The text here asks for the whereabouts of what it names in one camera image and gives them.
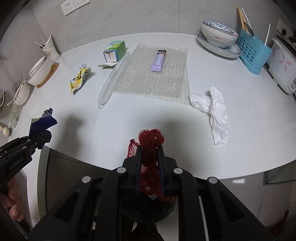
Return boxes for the white bowl with chopsticks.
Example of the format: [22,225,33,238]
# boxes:
[7,78,31,106]

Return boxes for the right wall socket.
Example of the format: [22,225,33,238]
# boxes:
[73,0,90,9]

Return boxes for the white paper towel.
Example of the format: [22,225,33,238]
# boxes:
[189,87,229,145]

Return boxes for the blue striped plate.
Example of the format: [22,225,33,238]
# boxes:
[197,32,242,59]

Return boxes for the white utensil cup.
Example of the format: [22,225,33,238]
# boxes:
[34,35,61,63]

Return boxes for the green glass lid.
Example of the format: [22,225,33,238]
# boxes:
[8,103,22,129]

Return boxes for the green white small carton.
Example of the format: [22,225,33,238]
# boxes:
[103,41,126,63]

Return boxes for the blue snack bag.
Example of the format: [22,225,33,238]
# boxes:
[29,108,57,138]

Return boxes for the blue utensil holder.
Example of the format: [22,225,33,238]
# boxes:
[236,28,272,75]

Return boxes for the person left hand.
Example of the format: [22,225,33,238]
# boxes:
[1,177,25,222]

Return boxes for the purple snack stick wrapper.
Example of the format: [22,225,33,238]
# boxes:
[151,50,167,72]

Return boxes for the blue patterned bowl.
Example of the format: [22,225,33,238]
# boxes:
[201,20,239,48]

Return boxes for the red mesh net bag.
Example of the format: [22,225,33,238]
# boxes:
[127,129,177,207]

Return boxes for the wooden chopsticks in holder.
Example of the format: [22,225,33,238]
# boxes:
[236,7,249,33]

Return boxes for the stacked white bowls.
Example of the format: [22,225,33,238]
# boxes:
[28,56,52,86]

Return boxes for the wall socket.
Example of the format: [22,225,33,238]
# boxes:
[60,0,76,16]
[73,0,90,9]

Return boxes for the yellow snack wrapper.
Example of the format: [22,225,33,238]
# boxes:
[70,64,89,94]

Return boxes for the bubble wrap sheet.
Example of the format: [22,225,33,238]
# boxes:
[114,44,190,105]

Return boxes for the white rice cooker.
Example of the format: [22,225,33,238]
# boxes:
[267,35,295,95]

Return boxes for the round wooden trivet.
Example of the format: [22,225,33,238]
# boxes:
[36,62,59,88]

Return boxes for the left wall socket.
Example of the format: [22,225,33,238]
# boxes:
[60,0,76,16]

